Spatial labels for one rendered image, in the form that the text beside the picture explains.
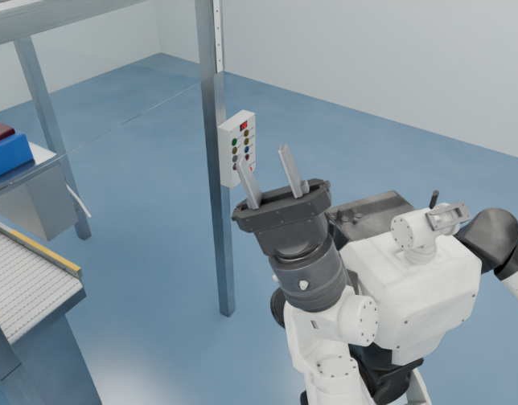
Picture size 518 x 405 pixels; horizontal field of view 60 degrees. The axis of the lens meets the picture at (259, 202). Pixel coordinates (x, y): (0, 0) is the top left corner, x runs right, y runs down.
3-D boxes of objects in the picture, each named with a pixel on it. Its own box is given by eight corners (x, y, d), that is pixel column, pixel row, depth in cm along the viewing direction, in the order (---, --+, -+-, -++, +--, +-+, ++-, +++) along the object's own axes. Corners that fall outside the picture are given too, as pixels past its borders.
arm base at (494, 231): (462, 285, 105) (433, 245, 109) (507, 258, 106) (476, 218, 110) (487, 274, 91) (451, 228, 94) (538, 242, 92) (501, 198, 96)
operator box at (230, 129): (256, 169, 187) (256, 112, 171) (232, 189, 176) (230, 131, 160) (244, 165, 190) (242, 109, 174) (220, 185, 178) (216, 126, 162)
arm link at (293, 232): (239, 193, 60) (270, 261, 65) (224, 232, 52) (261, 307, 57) (328, 167, 57) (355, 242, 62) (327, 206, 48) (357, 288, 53)
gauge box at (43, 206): (79, 221, 129) (60, 163, 117) (48, 242, 122) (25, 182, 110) (31, 197, 138) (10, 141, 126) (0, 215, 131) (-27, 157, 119)
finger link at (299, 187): (280, 142, 53) (298, 186, 55) (277, 153, 50) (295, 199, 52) (293, 138, 52) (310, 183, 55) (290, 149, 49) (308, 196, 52)
